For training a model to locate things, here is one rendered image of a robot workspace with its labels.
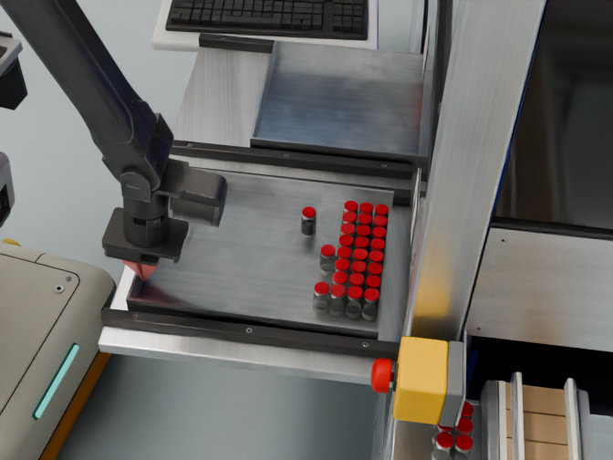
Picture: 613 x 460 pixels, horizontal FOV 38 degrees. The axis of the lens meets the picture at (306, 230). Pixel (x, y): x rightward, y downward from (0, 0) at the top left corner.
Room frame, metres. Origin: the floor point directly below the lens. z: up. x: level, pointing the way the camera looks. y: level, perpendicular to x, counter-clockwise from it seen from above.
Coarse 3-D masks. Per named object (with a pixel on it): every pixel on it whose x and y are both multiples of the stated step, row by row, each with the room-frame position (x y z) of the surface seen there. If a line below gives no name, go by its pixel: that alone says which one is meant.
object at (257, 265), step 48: (240, 192) 0.96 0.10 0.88; (288, 192) 0.96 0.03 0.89; (336, 192) 0.95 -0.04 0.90; (384, 192) 0.94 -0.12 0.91; (192, 240) 0.86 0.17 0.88; (240, 240) 0.87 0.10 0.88; (288, 240) 0.87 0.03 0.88; (336, 240) 0.87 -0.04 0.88; (144, 288) 0.77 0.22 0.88; (192, 288) 0.77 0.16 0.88; (240, 288) 0.78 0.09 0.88; (288, 288) 0.78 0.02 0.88
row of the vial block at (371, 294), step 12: (384, 204) 0.90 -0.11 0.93; (384, 216) 0.88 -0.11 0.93; (372, 228) 0.87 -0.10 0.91; (384, 228) 0.86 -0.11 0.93; (372, 240) 0.83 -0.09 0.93; (384, 240) 0.84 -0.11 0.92; (372, 252) 0.81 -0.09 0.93; (384, 252) 0.82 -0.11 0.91; (372, 264) 0.79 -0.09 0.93; (372, 276) 0.77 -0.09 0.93; (372, 288) 0.75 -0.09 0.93; (372, 300) 0.73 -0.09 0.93; (372, 312) 0.73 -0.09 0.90
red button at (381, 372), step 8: (376, 360) 0.58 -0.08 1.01; (384, 360) 0.58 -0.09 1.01; (376, 368) 0.57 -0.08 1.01; (384, 368) 0.56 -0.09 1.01; (376, 376) 0.56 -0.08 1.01; (384, 376) 0.56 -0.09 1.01; (392, 376) 0.56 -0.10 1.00; (376, 384) 0.55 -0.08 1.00; (384, 384) 0.55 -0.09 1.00; (384, 392) 0.55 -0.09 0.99
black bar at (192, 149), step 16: (176, 144) 1.05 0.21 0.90; (192, 144) 1.05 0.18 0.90; (208, 144) 1.05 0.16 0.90; (224, 160) 1.03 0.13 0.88; (240, 160) 1.03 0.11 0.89; (256, 160) 1.03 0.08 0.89; (272, 160) 1.03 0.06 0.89; (288, 160) 1.02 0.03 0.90; (304, 160) 1.02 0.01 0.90; (320, 160) 1.02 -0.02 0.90; (336, 160) 1.02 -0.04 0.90; (352, 160) 1.02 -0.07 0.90; (368, 160) 1.02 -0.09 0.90; (384, 176) 1.01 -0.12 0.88; (400, 176) 1.00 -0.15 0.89
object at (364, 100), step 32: (288, 64) 1.28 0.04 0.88; (320, 64) 1.29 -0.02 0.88; (352, 64) 1.29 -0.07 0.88; (384, 64) 1.28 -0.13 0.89; (416, 64) 1.28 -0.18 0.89; (288, 96) 1.20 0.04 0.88; (320, 96) 1.20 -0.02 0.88; (352, 96) 1.20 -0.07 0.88; (384, 96) 1.20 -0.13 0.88; (416, 96) 1.21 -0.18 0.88; (256, 128) 1.09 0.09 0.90; (288, 128) 1.11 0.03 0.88; (320, 128) 1.12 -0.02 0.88; (352, 128) 1.12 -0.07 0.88; (384, 128) 1.12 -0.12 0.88; (416, 128) 1.12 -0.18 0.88; (384, 160) 1.03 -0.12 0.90; (416, 160) 1.02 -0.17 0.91
